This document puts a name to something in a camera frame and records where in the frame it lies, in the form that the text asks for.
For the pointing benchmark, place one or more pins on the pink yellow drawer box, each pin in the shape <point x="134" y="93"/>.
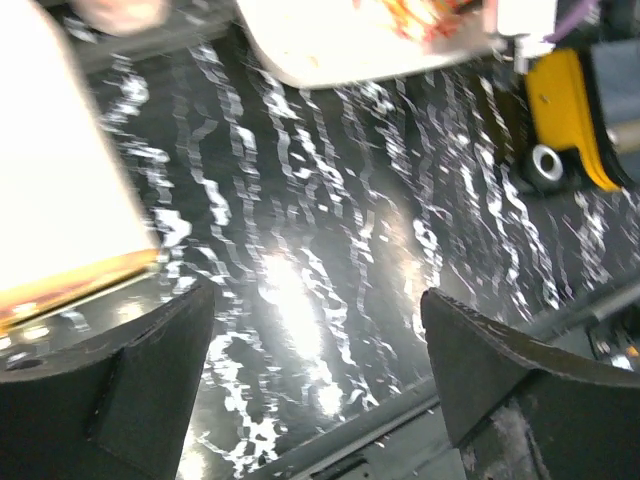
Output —
<point x="71" y="222"/>

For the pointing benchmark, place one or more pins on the white plastic tray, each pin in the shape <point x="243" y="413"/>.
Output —
<point x="322" y="44"/>

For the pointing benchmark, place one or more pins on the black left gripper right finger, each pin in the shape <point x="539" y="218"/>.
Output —
<point x="517" y="408"/>

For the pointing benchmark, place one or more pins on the pink cup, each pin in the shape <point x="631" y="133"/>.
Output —
<point x="122" y="17"/>

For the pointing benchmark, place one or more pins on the yellow Pikachu suitcase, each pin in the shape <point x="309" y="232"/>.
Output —
<point x="584" y="106"/>

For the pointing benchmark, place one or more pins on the orange floral cloth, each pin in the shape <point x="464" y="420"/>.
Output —
<point x="421" y="21"/>

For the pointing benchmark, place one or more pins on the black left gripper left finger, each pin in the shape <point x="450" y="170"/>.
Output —
<point x="115" y="406"/>

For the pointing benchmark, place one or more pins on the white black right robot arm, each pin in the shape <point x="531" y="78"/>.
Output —
<point x="532" y="29"/>

